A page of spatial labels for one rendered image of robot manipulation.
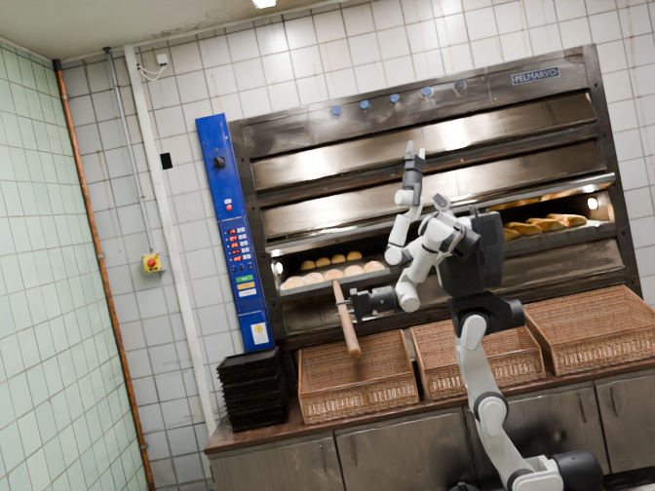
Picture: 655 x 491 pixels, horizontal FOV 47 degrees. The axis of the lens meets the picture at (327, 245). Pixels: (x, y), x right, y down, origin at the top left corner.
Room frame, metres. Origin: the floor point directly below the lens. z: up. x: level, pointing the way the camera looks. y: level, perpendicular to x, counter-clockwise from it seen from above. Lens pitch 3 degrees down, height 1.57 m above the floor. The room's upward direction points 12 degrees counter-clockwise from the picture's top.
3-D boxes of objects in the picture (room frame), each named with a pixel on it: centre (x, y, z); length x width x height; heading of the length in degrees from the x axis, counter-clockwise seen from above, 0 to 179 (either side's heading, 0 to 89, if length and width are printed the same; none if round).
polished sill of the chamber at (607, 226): (3.92, -0.59, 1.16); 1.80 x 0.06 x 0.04; 87
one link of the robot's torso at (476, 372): (3.04, -0.51, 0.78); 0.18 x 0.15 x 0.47; 179
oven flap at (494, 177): (3.90, -0.59, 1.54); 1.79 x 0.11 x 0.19; 87
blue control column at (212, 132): (4.87, 0.42, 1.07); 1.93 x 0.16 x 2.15; 177
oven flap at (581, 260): (3.90, -0.59, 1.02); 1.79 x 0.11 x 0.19; 87
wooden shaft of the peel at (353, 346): (2.68, -0.01, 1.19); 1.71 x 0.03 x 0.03; 0
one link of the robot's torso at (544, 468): (3.03, -0.64, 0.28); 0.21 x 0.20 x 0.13; 89
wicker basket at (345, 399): (3.66, -0.01, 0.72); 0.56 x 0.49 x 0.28; 88
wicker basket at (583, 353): (3.60, -1.18, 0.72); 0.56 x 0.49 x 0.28; 89
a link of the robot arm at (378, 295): (2.65, -0.11, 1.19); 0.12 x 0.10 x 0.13; 88
